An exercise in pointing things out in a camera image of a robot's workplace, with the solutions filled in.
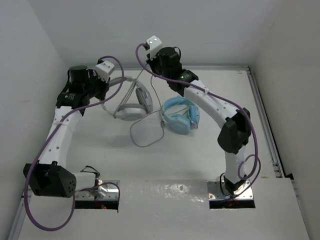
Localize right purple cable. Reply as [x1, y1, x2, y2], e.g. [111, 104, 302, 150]
[135, 42, 262, 196]

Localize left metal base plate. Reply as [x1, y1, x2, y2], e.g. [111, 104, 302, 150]
[75, 179, 120, 201]

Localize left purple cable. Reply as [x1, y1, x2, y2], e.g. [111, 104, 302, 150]
[22, 56, 125, 231]

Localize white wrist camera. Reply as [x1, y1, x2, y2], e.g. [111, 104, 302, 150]
[145, 35, 163, 60]
[93, 60, 115, 82]

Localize aluminium table frame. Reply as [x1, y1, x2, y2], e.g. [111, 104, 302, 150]
[18, 60, 308, 240]

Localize purple cable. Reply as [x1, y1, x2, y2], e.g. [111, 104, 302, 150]
[135, 42, 262, 196]
[22, 56, 125, 231]

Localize grey white headphones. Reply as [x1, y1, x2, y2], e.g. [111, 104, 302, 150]
[100, 76, 154, 122]

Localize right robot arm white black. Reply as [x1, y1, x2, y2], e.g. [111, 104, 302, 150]
[146, 47, 255, 195]

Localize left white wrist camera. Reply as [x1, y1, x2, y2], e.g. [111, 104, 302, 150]
[93, 60, 115, 82]

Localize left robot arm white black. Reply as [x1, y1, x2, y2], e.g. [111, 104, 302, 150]
[23, 61, 115, 198]

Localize light blue headphones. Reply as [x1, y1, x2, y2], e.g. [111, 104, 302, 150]
[160, 97, 200, 135]

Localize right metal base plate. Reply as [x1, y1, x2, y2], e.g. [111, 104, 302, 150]
[207, 180, 254, 201]

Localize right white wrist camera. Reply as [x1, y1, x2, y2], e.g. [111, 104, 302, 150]
[145, 35, 163, 60]

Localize metal base plate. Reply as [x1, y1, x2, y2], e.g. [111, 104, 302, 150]
[207, 180, 254, 201]
[75, 179, 120, 201]

